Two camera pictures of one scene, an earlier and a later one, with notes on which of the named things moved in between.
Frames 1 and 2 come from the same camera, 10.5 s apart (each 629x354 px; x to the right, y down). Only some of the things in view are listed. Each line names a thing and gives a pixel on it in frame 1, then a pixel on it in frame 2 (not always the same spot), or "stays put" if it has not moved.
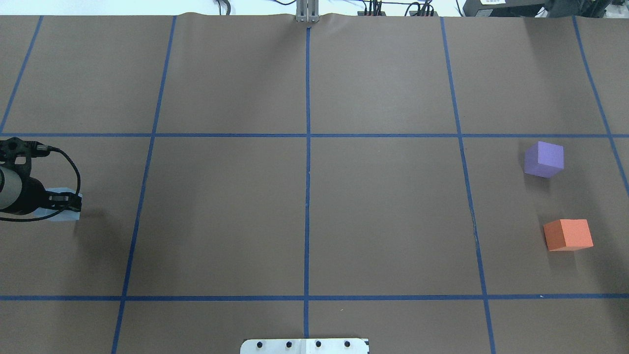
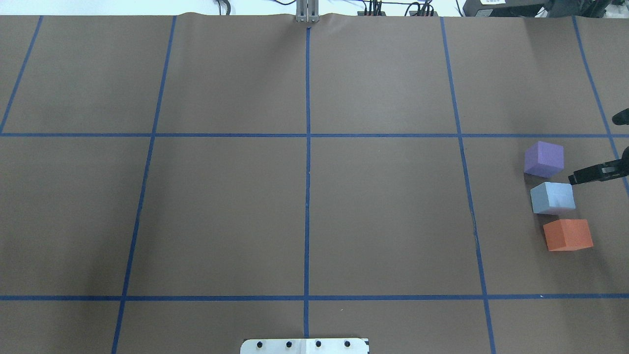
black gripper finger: (64, 200) -> (612, 170)
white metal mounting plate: (305, 346) stays put
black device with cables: (530, 8) stays put
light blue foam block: (62, 216) -> (547, 196)
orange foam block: (567, 235) stays put
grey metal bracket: (307, 11) stays put
